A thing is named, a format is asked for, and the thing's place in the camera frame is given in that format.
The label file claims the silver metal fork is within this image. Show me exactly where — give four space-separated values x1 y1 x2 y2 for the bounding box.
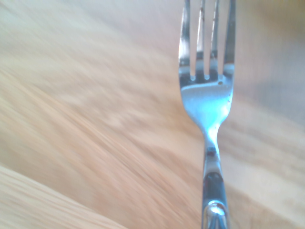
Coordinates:
178 0 237 229

